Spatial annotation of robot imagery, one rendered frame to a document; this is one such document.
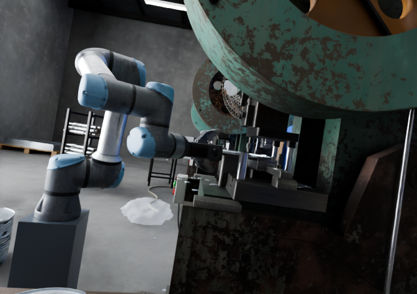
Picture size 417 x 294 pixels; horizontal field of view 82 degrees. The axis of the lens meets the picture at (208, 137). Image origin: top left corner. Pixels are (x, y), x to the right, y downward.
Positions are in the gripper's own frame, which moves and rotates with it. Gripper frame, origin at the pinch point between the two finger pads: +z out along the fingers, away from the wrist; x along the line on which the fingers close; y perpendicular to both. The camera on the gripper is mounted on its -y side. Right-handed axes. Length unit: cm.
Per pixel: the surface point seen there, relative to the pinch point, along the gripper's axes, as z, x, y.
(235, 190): -6.4, 10.8, -12.2
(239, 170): -3.1, 4.9, -11.0
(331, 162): 16.8, -2.2, -34.3
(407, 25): 0, -38, -49
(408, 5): 2, -45, -48
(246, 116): 9.6, -14.6, -4.2
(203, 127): 249, -27, 192
